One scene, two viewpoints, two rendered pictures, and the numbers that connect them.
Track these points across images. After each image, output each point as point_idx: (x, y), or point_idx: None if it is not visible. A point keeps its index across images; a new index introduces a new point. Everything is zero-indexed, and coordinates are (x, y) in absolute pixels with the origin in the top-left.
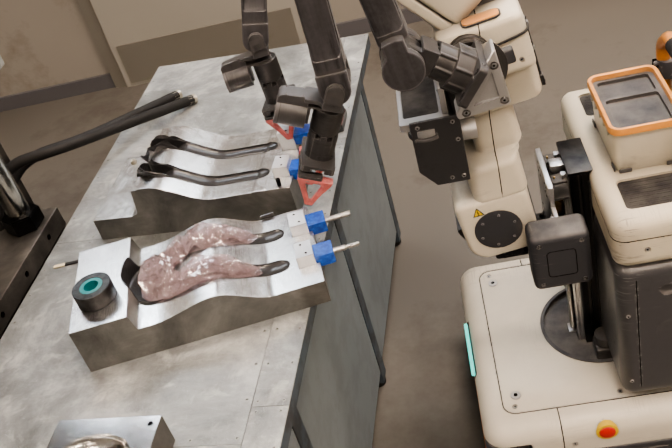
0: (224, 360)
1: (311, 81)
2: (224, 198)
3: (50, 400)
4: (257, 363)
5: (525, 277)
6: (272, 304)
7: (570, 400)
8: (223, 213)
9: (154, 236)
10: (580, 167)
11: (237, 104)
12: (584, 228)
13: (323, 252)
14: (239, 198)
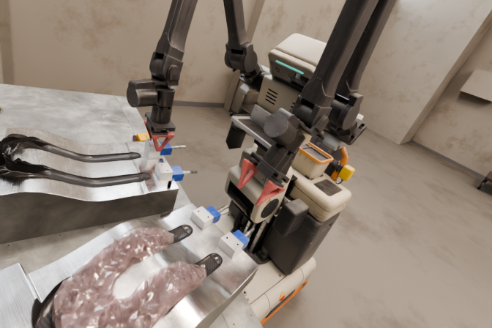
0: None
1: (108, 115)
2: (118, 199)
3: None
4: None
5: None
6: (228, 301)
7: (266, 287)
8: (109, 212)
9: (7, 246)
10: (292, 176)
11: (50, 120)
12: (307, 206)
13: (244, 241)
14: (132, 198)
